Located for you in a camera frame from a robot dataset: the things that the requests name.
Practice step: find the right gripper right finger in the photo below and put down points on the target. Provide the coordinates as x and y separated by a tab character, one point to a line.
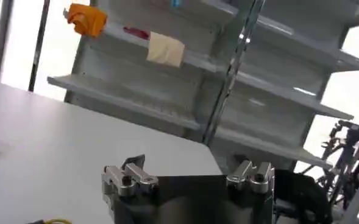
255	179

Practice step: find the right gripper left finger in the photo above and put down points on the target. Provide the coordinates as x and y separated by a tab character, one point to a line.
130	179

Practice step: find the empty grey shelf rack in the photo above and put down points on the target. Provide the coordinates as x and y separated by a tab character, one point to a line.
282	85

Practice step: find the grey shelf rack with cloths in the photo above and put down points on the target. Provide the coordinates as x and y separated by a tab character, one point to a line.
142	76

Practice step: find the black metal frame equipment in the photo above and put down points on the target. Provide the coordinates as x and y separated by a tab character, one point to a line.
350	137

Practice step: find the shiny metal post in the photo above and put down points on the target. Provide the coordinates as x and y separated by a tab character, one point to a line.
235	61

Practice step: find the dark window frame post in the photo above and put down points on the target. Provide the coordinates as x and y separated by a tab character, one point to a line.
39	45

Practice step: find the grey window frame post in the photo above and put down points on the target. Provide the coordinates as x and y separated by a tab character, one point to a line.
1	39

